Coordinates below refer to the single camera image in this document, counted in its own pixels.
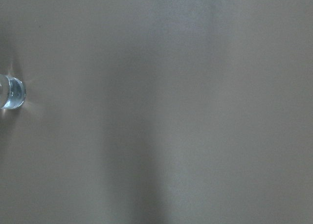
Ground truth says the glass sauce bottle metal spout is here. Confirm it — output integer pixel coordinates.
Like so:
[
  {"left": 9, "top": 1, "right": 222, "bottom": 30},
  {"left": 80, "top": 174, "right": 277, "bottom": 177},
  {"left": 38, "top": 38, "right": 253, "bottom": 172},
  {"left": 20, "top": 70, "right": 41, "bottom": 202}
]
[{"left": 0, "top": 74, "right": 26, "bottom": 110}]

